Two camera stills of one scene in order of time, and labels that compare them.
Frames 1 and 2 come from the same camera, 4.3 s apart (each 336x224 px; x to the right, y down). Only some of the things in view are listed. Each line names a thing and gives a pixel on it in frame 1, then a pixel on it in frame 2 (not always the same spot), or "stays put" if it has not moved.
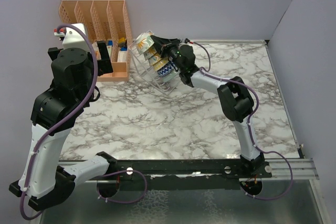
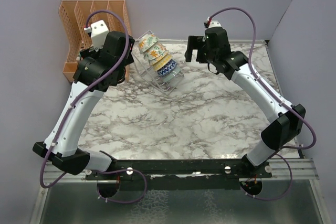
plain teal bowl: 169,76 stays put
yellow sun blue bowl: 160,63 stays put
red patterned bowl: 168,68 stays put
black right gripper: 164,45 → 196,42
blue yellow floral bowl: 154,59 → 163,61
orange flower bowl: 144,42 stays put
